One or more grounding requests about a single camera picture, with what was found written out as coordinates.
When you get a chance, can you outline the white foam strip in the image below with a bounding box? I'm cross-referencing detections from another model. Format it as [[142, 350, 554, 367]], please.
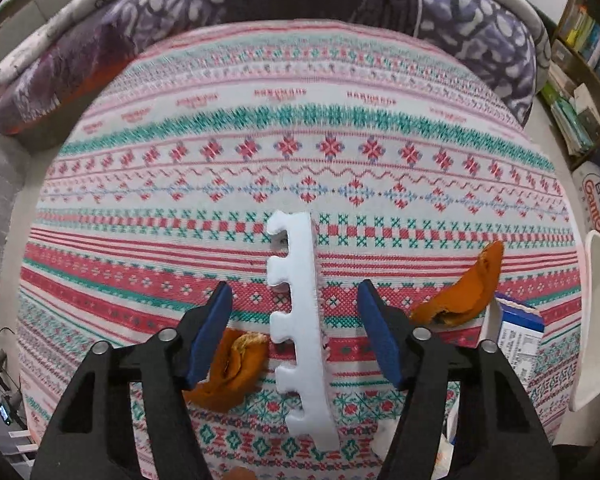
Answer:
[[266, 210, 341, 453]]

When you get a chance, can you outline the patterned tablecloth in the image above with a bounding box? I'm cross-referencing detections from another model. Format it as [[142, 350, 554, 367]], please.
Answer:
[[17, 20, 583, 480]]

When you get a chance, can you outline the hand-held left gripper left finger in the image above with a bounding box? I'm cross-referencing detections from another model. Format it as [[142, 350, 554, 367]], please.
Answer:
[[30, 281, 234, 480]]

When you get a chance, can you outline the crumpled white tissue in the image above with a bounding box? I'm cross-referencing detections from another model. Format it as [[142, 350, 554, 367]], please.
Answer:
[[374, 417, 411, 461]]

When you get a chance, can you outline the white trash bin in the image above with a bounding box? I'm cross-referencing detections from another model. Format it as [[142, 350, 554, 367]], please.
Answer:
[[569, 230, 600, 411]]

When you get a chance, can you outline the wooden bookshelf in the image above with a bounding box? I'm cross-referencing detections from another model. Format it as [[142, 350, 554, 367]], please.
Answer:
[[540, 0, 600, 171]]

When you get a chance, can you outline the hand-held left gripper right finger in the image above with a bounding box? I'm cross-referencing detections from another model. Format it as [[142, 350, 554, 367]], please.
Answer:
[[356, 280, 561, 480]]

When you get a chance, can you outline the stack of books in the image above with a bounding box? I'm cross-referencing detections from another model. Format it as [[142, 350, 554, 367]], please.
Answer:
[[542, 67, 600, 156]]

